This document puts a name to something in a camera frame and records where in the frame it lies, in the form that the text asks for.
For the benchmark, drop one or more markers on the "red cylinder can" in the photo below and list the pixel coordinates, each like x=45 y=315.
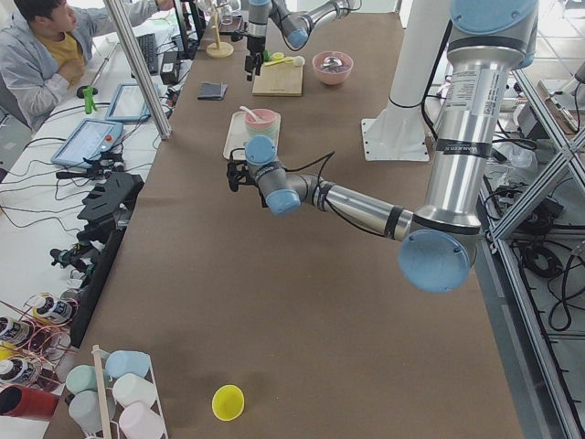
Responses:
x=24 y=402

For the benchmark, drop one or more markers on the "green cup on rack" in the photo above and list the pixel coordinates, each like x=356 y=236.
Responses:
x=81 y=378

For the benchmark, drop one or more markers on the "aluminium frame post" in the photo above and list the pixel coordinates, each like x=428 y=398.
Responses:
x=123 y=27

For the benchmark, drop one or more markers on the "grey folded cloth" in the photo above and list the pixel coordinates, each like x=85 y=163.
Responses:
x=210 y=91

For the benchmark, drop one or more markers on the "blue cup on rack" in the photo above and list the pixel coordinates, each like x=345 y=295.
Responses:
x=121 y=362

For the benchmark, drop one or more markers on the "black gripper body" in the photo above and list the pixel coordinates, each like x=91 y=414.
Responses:
x=254 y=46
x=234 y=179

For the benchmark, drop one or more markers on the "small pink bowl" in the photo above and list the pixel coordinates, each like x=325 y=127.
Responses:
x=269 y=117

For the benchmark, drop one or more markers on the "teach pendant tablet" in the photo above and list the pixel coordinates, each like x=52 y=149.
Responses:
x=128 y=105
x=87 y=142

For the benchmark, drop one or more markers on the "metal ice scoop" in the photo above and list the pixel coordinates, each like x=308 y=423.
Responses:
x=331 y=63

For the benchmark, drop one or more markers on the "wooden mug tree stand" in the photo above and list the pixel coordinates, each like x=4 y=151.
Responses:
x=218 y=49

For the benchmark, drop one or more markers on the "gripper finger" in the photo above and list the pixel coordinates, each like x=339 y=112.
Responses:
x=249 y=67
x=257 y=63

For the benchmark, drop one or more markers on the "person in yellow shirt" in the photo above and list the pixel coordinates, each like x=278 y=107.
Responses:
x=44 y=51

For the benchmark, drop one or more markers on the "green bowl stack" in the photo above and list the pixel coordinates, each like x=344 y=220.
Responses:
x=272 y=130

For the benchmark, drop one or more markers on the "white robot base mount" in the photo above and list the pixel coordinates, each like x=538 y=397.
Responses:
x=398 y=133

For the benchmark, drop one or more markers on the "yellow plastic cup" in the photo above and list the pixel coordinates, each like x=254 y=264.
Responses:
x=228 y=403

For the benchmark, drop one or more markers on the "large pink ice bowl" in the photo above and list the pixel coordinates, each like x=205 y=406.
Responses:
x=332 y=77

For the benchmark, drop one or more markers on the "pink cup on rack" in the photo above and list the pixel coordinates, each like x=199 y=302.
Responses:
x=139 y=421

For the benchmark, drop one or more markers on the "yellow plastic knife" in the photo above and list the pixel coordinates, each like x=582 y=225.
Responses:
x=278 y=61

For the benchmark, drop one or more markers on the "white ceramic spoon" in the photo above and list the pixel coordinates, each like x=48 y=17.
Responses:
x=256 y=118

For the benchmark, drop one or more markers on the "bamboo cutting board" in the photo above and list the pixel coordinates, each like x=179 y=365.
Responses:
x=279 y=80

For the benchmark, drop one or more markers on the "white wire cup rack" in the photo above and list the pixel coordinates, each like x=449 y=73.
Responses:
x=97 y=413

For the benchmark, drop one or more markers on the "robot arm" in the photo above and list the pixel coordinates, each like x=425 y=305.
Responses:
x=295 y=27
x=484 y=41

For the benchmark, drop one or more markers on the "black keyboard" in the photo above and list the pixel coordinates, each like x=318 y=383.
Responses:
x=148 y=46

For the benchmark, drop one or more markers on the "pale white cup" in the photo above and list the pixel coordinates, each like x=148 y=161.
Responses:
x=130 y=388

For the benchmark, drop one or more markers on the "cream rabbit tray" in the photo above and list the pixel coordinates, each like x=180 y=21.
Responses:
x=237 y=137

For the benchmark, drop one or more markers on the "black tray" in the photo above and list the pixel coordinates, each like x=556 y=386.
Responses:
x=228 y=25

